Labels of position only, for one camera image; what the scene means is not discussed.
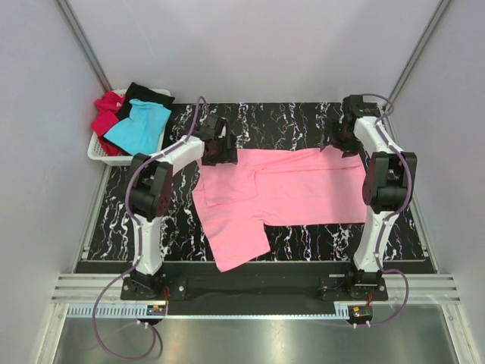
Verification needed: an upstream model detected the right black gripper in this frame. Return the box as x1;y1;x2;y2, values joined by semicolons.
320;118;361;159

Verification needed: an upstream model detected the pink t shirt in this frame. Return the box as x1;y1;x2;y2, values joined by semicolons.
192;147;366;272

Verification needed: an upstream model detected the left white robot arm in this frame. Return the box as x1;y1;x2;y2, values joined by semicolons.
124;115;238;300

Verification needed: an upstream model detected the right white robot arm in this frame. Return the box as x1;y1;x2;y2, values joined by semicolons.
319;93;418;301

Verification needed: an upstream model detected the cyan t shirt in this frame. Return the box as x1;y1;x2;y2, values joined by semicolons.
104;99;171;155

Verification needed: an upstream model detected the black t shirt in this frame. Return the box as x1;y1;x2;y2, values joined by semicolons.
115;82;175;121

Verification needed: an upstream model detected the red t shirt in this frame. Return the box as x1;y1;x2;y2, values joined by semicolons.
91;91;124;156

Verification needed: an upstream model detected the white plastic basket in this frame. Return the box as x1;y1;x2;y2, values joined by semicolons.
87;88;172;165

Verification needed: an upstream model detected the right control board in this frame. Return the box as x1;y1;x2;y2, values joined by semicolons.
350;305;373;318

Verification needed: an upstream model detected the control board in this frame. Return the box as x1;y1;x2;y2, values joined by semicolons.
146;304;167;316
350;305;373;318

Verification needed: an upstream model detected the left control board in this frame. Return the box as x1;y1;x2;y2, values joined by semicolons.
146;304;167;316

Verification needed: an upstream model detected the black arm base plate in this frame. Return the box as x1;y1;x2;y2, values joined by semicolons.
120;262;389;316

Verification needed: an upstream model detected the aluminium frame rail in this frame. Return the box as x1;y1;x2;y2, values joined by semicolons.
52;274;460;305

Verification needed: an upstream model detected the white slotted cable duct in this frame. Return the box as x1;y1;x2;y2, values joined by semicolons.
67;303;164;319

